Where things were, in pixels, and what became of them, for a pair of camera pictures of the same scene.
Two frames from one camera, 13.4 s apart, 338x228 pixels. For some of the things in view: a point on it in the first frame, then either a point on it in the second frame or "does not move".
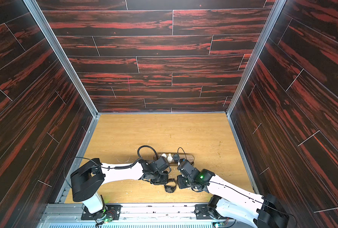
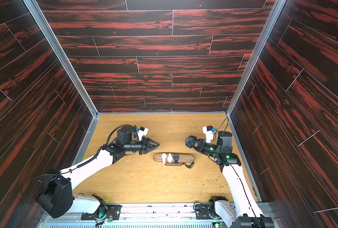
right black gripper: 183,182 → 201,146
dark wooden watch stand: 175,157 does not move
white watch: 169,157 does not move
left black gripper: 165,180 → 145,146
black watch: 170,189 → 190,140
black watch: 176,157 does not move
